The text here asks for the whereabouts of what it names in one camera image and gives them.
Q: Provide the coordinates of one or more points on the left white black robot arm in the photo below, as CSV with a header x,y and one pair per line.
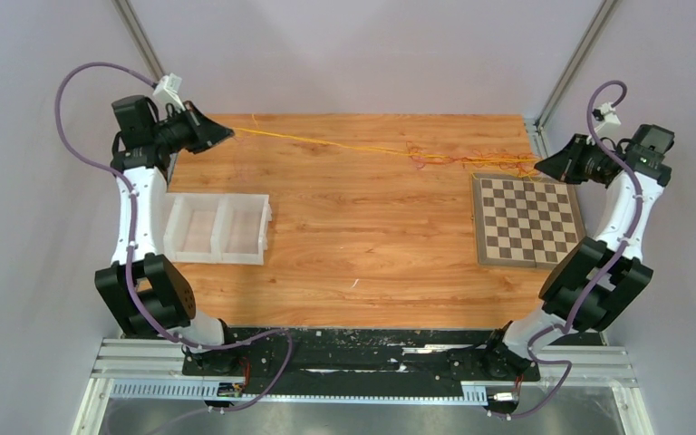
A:
x,y
144,291

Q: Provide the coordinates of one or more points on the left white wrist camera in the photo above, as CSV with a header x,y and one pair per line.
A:
x,y
166,92

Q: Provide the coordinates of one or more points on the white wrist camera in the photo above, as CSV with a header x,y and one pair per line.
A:
x,y
166,92
606,121

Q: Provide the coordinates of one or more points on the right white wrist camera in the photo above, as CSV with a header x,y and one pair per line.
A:
x,y
606,121

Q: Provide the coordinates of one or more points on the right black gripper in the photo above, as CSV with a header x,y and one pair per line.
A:
x,y
565,166

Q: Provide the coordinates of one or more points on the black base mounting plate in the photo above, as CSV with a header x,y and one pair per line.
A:
x,y
353,363

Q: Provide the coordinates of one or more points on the aluminium frame rail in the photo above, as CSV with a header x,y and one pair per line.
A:
x,y
153,360

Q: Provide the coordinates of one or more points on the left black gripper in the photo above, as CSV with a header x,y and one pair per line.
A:
x,y
202,132

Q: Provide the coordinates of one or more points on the white plastic two-compartment bin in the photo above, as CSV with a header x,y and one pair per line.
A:
x,y
220,228

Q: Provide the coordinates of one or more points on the wooden chessboard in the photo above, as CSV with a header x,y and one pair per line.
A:
x,y
521,222

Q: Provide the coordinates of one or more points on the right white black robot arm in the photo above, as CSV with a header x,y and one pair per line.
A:
x,y
603,274

